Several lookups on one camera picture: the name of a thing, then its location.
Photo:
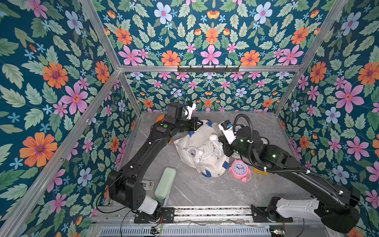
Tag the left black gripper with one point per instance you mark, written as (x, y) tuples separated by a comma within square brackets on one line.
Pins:
[(192, 126)]

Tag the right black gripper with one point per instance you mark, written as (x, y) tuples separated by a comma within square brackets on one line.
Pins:
[(226, 145)]

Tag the pink alarm clock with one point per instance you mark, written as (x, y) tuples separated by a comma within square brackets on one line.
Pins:
[(240, 171)]

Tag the white canvas tote bag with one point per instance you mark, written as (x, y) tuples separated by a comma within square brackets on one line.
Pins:
[(191, 149)]

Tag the yellow square alarm clock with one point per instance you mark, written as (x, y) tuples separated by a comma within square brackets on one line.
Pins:
[(257, 171)]

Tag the white twin-bell alarm clock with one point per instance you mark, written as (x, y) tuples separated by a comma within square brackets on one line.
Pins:
[(212, 147)]

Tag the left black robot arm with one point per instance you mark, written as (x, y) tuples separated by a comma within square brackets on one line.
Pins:
[(124, 186)]

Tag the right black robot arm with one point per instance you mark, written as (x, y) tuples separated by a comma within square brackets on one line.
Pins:
[(332, 205)]

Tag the pale green oblong case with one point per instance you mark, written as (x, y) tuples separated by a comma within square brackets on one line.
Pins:
[(165, 183)]

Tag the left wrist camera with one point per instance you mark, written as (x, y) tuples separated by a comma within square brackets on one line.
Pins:
[(190, 107)]

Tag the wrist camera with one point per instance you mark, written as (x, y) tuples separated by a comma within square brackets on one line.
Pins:
[(227, 133), (190, 107)]

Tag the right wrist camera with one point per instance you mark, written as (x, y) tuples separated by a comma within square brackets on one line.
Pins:
[(227, 133)]

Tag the black hook rail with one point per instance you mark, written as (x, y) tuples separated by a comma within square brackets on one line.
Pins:
[(207, 69)]

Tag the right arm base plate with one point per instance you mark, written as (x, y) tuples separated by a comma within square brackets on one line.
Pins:
[(261, 215)]

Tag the white wall light switch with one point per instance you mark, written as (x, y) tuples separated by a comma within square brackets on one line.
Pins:
[(147, 184)]

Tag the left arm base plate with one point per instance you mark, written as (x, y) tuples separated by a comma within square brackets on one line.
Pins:
[(162, 215)]

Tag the aluminium front rail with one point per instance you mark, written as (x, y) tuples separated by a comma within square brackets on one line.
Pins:
[(202, 213)]

